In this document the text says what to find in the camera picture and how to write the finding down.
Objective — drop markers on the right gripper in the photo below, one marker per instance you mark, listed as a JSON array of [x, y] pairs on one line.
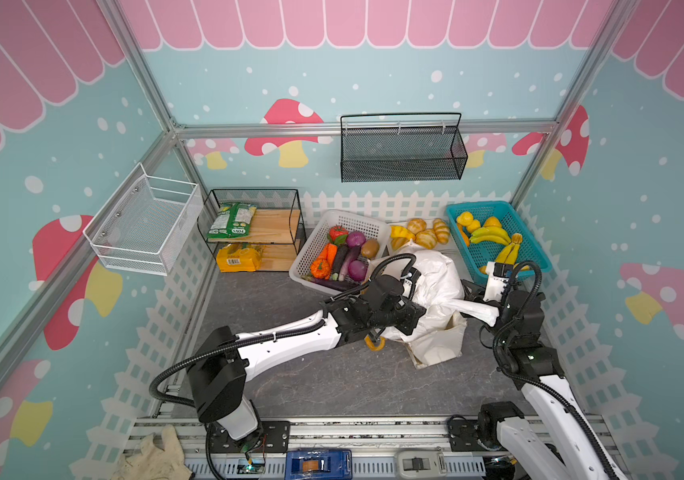
[[477, 291]]

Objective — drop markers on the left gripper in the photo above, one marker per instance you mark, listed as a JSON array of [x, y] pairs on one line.
[[413, 313]]

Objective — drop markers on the white plastic grocery bag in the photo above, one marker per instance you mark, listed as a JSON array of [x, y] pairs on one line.
[[440, 291]]

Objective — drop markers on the white canvas tote bag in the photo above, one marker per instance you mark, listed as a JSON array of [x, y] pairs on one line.
[[436, 339]]

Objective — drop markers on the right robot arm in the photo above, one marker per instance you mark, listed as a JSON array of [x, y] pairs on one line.
[[572, 450]]

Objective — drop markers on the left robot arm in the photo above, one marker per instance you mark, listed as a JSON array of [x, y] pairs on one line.
[[212, 381]]

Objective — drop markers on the magenta round vegetable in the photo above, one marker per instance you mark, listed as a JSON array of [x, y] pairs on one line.
[[357, 270]]

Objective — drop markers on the teal plastic fruit basket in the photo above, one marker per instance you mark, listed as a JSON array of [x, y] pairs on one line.
[[487, 214]]

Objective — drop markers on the brown potato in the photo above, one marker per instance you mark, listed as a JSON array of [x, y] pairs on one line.
[[370, 249]]

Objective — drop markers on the purple eggplant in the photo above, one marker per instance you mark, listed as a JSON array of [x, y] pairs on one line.
[[345, 256]]

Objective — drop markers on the yellow banana bunch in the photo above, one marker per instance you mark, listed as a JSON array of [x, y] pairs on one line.
[[509, 254], [493, 234]]

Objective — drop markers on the striped round bread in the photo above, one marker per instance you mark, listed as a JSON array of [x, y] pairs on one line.
[[398, 243]]

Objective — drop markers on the white plastic vegetable basket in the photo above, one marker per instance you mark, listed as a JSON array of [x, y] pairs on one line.
[[318, 239]]

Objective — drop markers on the orange pumpkin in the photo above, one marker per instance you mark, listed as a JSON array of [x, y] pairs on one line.
[[321, 269]]

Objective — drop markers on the purple onion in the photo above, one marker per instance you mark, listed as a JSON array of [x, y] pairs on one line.
[[355, 239]]

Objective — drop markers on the orange carrot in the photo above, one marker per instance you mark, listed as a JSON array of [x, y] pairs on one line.
[[328, 254]]

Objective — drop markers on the yellow corn bread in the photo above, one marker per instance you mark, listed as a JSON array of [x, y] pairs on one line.
[[398, 231]]

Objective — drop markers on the white plastic tray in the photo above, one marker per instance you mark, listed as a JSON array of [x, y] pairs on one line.
[[450, 250]]

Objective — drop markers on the large croissant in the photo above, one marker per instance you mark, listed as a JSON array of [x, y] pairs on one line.
[[426, 239]]

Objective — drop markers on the red tomato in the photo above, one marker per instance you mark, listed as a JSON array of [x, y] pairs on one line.
[[337, 234]]

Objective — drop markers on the round bread roll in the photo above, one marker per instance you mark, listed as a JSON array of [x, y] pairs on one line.
[[416, 225]]

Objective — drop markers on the yellow lemon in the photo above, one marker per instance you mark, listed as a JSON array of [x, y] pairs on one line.
[[465, 218]]

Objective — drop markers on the right croissant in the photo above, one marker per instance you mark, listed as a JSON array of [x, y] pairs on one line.
[[441, 231]]

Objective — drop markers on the yellow snack pack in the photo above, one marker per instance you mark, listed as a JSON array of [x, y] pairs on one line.
[[240, 257]]

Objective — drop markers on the green snack bag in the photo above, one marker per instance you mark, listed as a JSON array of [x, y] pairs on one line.
[[233, 221]]

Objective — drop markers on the blue box device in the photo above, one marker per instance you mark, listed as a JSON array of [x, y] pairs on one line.
[[319, 464]]

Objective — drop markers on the beige cloth rag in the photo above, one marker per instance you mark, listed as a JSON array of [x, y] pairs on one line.
[[152, 462]]

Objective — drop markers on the black wire wooden shelf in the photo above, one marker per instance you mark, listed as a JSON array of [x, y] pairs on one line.
[[278, 224]]

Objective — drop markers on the black wire wall basket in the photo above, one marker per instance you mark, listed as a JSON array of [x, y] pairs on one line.
[[400, 147]]

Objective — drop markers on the grey switch box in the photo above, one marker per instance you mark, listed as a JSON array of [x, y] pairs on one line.
[[420, 464]]

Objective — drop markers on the white wire wall basket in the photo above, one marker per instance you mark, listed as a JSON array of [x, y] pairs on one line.
[[145, 224]]

